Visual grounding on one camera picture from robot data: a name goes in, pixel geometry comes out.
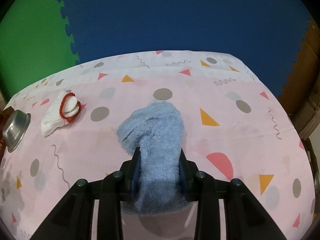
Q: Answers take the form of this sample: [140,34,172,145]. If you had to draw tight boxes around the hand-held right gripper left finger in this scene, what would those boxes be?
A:
[30,147,142,240]

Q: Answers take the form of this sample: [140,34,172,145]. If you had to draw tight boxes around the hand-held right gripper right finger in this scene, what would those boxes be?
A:
[179,148,288,240]

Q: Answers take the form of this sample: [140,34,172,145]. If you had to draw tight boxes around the light blue towel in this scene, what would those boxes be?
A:
[117,102,193,215]

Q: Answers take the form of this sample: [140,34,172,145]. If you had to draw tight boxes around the white gloves with red trim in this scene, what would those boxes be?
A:
[41,89,87,137]

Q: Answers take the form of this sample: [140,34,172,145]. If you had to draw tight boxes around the gold tin box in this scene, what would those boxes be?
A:
[0,107,12,140]

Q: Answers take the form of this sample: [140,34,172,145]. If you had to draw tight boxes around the steel bowl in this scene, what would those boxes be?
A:
[2,110,32,153]

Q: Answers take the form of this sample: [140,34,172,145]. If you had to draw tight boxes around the blue foam mat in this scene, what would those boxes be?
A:
[52,0,315,98]

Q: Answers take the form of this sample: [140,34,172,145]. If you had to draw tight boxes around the orange foam mat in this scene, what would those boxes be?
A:
[277,17,320,115]

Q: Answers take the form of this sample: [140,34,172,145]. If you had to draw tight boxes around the green foam mat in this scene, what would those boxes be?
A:
[0,0,80,103]

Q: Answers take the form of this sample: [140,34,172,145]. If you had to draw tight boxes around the wooden frame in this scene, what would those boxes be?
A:
[291,87,320,140]

